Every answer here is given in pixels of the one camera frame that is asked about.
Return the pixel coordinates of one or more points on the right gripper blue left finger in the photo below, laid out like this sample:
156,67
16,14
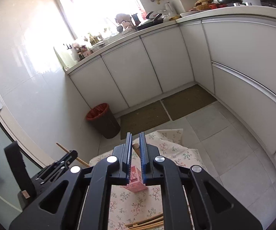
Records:
127,157

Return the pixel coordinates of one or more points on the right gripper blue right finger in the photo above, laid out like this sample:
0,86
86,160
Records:
145,162

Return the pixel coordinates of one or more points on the pink perforated utensil holder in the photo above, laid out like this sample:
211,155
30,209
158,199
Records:
136,184

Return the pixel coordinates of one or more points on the left green floor mat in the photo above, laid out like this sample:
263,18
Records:
143,119

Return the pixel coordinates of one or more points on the green floor mat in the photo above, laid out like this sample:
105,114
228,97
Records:
187,101
143,119

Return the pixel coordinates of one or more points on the brown trash bin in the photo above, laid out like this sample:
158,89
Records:
103,120

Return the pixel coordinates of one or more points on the right green floor mat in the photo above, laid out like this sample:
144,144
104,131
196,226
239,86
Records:
187,101

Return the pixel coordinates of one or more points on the wooden chopstick on table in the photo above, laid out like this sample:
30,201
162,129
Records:
151,222

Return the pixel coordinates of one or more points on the black frying pan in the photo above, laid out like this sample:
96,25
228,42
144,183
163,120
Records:
150,22

